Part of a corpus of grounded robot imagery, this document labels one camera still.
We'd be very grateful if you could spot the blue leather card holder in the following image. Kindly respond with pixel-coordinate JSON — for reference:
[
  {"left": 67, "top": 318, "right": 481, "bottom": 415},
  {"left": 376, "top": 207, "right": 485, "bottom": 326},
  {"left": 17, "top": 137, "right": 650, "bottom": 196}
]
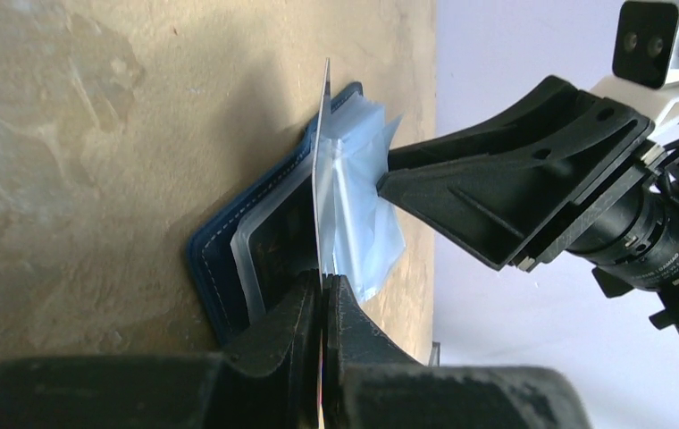
[{"left": 187, "top": 82, "right": 406, "bottom": 345}]

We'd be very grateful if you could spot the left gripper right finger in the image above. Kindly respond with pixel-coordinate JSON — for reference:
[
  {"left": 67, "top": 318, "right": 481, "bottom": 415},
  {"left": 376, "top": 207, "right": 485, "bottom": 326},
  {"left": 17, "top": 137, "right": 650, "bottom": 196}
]
[{"left": 322, "top": 274, "right": 591, "bottom": 428}]

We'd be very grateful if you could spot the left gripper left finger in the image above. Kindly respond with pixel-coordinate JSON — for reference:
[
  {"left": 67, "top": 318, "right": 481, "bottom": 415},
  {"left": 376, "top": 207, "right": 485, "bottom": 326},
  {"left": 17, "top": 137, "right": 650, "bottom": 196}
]
[{"left": 0, "top": 270, "right": 321, "bottom": 428}]

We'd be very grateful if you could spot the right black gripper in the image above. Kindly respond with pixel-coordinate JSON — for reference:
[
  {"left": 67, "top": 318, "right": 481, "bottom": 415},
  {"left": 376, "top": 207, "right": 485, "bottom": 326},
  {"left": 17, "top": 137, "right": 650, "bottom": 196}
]
[{"left": 377, "top": 76, "right": 679, "bottom": 335}]

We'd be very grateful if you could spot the white credit card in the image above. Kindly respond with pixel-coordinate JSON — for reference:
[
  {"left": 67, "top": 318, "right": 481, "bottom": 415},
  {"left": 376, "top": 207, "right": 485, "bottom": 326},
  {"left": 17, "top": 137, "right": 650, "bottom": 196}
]
[{"left": 312, "top": 57, "right": 331, "bottom": 428}]

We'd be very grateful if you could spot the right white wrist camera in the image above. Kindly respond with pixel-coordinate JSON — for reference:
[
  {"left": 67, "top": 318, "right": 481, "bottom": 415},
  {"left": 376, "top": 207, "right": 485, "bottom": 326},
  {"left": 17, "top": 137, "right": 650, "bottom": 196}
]
[{"left": 591, "top": 1, "right": 679, "bottom": 137}]

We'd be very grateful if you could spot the dark credit card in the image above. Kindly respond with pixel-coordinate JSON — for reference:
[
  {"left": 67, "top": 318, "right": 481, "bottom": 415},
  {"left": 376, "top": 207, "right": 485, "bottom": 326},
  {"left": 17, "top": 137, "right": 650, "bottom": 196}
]
[{"left": 248, "top": 178, "right": 317, "bottom": 311}]

